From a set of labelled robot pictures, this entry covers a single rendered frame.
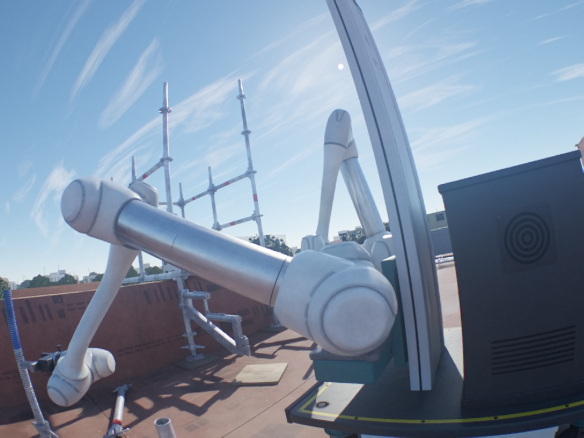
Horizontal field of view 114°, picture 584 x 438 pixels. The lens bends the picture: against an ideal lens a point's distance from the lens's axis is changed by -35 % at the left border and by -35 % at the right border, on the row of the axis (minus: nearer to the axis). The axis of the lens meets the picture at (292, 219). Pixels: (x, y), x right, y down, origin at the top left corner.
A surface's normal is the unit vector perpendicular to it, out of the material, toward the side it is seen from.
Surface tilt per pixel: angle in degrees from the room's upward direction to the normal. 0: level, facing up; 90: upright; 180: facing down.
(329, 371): 90
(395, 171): 90
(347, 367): 90
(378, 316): 93
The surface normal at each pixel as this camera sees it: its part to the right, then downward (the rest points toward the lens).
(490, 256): -0.56, 0.00
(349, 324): -0.02, -0.07
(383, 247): -0.67, -0.31
